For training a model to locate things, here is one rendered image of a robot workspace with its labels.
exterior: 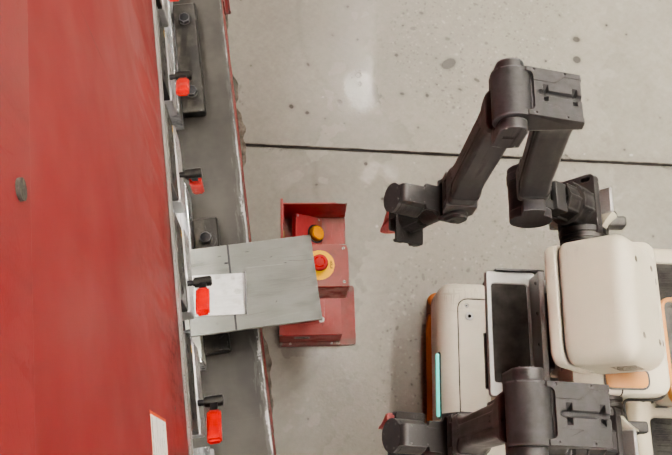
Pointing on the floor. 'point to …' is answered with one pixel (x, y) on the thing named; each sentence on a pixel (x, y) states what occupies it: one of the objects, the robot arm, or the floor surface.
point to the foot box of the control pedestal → (321, 333)
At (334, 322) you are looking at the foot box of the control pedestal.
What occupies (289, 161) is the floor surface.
